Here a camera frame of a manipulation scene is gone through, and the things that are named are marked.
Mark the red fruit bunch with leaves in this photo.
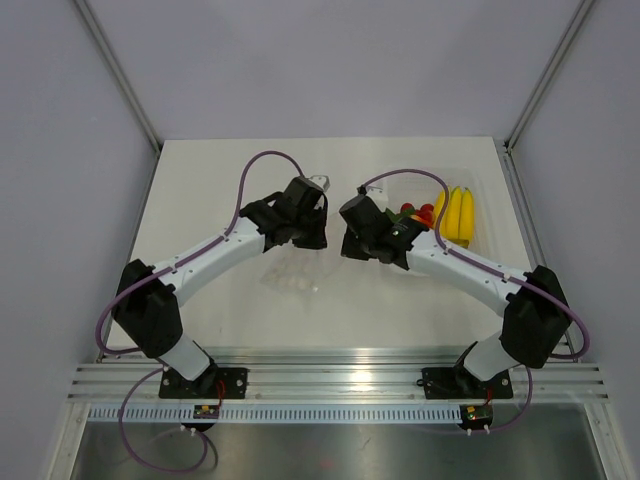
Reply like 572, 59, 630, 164
385, 202, 435, 228

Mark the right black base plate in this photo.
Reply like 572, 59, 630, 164
416, 367, 514, 400

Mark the small circuit board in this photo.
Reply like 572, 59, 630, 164
460, 404, 493, 429
193, 405, 220, 420

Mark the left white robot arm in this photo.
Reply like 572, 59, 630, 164
111, 175, 329, 398

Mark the right small circuit board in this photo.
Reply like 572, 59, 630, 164
460, 404, 493, 429

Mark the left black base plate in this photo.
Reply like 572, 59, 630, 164
159, 366, 249, 400

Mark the left small circuit board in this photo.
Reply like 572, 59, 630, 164
193, 405, 220, 420

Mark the yellow banana bunch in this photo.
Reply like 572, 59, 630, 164
440, 186, 475, 248

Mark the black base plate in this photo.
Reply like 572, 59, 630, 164
416, 367, 514, 400
159, 366, 249, 400

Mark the aluminium rail beam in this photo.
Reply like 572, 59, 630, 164
67, 348, 609, 404

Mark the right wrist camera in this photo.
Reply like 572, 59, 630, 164
357, 185, 389, 211

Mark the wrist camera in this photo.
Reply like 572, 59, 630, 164
357, 185, 389, 211
307, 175, 330, 193

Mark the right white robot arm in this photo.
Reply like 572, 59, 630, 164
339, 194, 570, 399

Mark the white slotted cable duct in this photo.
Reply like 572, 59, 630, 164
88, 403, 461, 425

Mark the clear zip top bag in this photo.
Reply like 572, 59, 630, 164
260, 211, 344, 294

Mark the right aluminium corner post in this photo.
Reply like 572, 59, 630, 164
504, 0, 599, 154

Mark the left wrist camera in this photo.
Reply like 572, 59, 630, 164
307, 175, 330, 193

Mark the left aluminium corner post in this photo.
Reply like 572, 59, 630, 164
70, 0, 163, 158

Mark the aluminium corner post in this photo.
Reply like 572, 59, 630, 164
504, 0, 599, 154
70, 0, 163, 158

